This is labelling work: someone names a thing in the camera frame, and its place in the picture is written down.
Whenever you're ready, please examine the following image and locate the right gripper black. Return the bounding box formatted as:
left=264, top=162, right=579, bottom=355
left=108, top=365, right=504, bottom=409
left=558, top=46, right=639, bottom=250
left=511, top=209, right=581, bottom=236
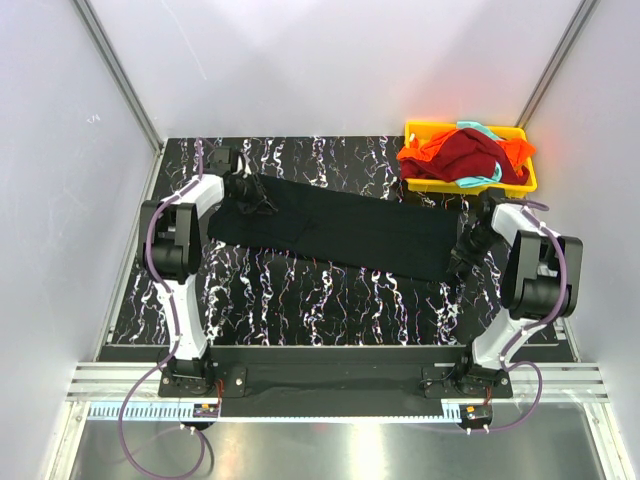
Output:
left=447, top=224, right=502, bottom=274

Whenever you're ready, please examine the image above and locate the black t shirt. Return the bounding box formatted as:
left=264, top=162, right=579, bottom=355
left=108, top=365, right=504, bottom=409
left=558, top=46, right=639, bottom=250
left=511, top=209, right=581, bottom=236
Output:
left=208, top=175, right=458, bottom=282

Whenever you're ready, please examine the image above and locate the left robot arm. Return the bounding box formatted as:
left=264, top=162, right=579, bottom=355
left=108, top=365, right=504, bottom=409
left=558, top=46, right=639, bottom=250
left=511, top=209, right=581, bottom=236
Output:
left=137, top=146, right=277, bottom=396

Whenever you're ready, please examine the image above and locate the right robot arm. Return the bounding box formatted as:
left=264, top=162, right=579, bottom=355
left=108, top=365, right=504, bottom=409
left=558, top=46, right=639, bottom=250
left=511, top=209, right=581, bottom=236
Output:
left=448, top=188, right=583, bottom=397

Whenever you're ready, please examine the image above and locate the teal t shirt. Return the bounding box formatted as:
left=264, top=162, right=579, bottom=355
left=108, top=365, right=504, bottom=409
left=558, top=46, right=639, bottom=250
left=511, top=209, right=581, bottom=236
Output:
left=455, top=121, right=502, bottom=188

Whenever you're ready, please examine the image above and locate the dark red t shirt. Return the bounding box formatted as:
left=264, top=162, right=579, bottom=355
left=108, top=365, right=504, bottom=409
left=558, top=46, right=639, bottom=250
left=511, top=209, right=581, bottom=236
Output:
left=399, top=128, right=531, bottom=184

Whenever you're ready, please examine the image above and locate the orange t shirt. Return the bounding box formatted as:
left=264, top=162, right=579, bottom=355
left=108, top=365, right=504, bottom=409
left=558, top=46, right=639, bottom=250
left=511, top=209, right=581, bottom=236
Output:
left=396, top=130, right=538, bottom=177

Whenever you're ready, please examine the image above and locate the yellow plastic bin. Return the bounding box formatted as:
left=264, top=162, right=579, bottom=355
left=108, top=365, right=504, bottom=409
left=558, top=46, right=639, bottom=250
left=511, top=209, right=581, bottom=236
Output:
left=397, top=121, right=537, bottom=198

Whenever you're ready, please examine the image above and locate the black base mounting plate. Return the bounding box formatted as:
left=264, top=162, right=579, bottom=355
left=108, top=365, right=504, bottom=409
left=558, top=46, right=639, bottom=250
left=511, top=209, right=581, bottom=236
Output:
left=159, top=346, right=512, bottom=421

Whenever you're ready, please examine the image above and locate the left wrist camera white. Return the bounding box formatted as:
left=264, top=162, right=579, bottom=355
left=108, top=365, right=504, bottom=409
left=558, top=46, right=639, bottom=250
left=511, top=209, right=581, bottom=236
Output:
left=234, top=152, right=251, bottom=178

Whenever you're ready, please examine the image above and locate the white slotted cable duct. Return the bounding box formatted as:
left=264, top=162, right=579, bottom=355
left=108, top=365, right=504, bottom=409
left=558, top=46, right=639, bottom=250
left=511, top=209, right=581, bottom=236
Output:
left=88, top=401, right=462, bottom=424

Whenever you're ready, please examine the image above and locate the aluminium frame post left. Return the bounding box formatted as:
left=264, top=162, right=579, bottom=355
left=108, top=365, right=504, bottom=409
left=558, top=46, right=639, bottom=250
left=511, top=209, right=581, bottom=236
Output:
left=71, top=0, right=164, bottom=154

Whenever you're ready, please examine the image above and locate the aluminium frame post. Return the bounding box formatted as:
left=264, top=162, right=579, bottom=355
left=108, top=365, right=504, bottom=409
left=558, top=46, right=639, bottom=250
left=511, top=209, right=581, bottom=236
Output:
left=515, top=0, right=600, bottom=130
left=71, top=0, right=164, bottom=154

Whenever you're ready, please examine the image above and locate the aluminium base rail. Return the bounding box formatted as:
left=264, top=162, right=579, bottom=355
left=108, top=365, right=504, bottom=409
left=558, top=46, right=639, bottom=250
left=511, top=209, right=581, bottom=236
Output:
left=67, top=362, right=608, bottom=403

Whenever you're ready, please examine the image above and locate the aluminium frame post right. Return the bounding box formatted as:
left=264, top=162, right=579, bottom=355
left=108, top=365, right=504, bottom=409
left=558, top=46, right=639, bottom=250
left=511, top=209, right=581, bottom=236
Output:
left=515, top=0, right=600, bottom=130

